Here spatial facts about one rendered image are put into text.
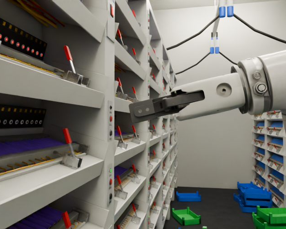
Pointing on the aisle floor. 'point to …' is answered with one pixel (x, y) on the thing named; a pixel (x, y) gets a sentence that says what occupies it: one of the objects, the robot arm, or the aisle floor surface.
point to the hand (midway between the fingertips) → (143, 111)
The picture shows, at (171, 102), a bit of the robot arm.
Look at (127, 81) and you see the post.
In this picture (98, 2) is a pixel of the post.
